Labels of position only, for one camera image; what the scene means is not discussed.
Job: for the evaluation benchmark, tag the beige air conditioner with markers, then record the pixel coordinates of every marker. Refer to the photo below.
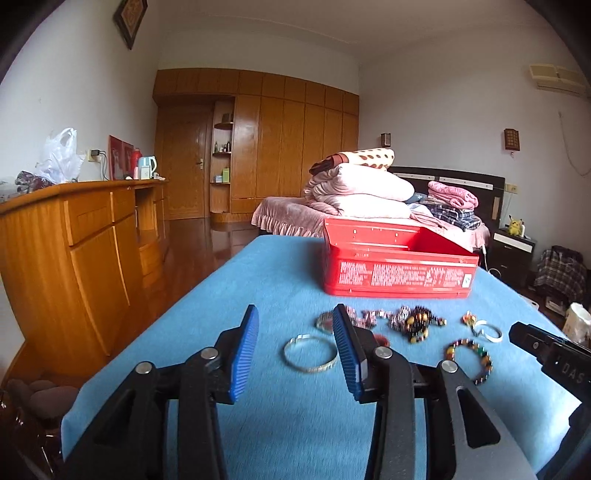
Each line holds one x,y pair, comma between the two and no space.
556,78

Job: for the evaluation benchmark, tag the dark headboard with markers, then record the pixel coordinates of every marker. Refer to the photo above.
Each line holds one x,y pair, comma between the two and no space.
461,177

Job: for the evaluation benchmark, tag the plaid bag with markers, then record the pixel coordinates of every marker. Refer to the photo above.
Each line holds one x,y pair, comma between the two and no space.
561,272

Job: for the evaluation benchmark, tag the wooden door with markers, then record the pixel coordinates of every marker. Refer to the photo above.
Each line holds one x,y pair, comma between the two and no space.
184,161

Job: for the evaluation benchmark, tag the black charger plug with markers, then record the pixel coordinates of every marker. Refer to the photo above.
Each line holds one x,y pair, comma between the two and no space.
95,153

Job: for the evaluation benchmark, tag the red thermos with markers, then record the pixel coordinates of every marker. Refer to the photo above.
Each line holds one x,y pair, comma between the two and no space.
136,159

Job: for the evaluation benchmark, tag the framed wall picture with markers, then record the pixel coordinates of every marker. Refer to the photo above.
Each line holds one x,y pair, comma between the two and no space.
130,21

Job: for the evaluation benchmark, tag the green box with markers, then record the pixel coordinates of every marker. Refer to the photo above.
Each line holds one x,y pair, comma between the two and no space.
225,175

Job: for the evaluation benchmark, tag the wooden sideboard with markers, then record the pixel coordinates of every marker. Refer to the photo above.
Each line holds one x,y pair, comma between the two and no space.
69,258

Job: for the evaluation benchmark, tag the pale electric kettle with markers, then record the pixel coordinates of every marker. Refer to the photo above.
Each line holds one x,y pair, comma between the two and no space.
148,167

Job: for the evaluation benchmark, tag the red picture frame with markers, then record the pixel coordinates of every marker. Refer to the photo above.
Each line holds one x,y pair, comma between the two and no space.
119,157

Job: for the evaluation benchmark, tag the folded pink blanket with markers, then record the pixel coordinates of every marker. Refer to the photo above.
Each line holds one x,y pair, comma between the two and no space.
452,194

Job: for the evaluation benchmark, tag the folded plaid clothes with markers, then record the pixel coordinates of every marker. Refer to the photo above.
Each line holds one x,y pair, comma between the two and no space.
455,217

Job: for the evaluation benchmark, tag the blue tablecloth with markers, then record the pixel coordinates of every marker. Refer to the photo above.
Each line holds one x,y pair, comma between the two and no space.
277,286

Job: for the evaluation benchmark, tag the small wall box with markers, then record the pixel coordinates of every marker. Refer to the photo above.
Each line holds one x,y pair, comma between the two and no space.
386,139

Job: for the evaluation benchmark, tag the wooden wall lamp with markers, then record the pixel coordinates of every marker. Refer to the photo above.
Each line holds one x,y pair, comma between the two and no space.
511,138

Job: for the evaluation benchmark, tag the folded pink quilt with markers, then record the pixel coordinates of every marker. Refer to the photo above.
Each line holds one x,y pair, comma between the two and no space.
360,191

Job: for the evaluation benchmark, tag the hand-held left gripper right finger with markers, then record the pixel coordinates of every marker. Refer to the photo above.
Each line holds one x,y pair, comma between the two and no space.
346,350

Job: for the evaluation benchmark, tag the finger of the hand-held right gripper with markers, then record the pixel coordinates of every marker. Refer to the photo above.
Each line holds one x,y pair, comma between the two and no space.
528,337

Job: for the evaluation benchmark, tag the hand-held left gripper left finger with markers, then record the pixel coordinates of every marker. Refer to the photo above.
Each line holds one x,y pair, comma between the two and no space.
244,350

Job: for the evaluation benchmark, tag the spotted cream blanket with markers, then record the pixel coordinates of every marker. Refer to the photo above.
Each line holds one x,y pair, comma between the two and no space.
364,158

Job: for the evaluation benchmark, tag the open silver bangle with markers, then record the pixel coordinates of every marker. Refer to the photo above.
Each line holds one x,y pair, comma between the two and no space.
489,333

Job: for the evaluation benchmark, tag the yellow plush toy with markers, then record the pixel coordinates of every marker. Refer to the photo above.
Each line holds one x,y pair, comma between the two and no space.
515,225

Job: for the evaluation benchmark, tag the white plastic bag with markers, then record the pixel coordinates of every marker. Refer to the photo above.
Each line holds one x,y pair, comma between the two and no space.
60,154

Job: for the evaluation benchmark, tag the black nightstand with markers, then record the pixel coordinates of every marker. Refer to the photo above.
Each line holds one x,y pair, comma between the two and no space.
510,258

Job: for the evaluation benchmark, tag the wooden wardrobe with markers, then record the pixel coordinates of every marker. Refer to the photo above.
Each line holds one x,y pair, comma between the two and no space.
277,138

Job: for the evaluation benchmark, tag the bed with pink cover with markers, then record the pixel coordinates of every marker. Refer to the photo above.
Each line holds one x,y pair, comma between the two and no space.
286,212

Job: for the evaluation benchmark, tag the red tin box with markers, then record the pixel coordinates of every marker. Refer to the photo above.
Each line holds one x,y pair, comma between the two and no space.
401,267

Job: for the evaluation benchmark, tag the dark floral cloth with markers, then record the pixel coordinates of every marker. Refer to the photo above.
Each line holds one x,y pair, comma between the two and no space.
30,181

